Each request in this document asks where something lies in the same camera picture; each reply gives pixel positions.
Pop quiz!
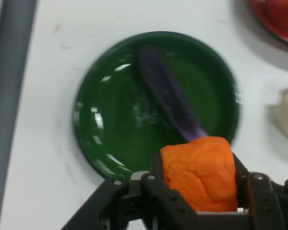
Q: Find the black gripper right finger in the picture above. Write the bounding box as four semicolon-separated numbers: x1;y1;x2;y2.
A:
232;152;288;230

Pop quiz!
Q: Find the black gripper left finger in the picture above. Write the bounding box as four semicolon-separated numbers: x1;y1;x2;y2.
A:
61;152;200;230

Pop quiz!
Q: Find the orange toy fruit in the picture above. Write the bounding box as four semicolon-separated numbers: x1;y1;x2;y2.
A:
160;136;239;213

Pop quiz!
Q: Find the green round plate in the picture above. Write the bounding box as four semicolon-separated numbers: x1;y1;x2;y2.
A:
72;30;242;181

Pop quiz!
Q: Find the purple toy eggplant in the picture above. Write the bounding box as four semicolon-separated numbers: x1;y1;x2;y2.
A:
136;44;209;144

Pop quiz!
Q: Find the red round plate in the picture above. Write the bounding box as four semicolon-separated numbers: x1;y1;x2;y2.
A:
248;0;288;48

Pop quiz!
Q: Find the aluminium back frame rail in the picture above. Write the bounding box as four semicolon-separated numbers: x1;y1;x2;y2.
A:
0;0;38;230

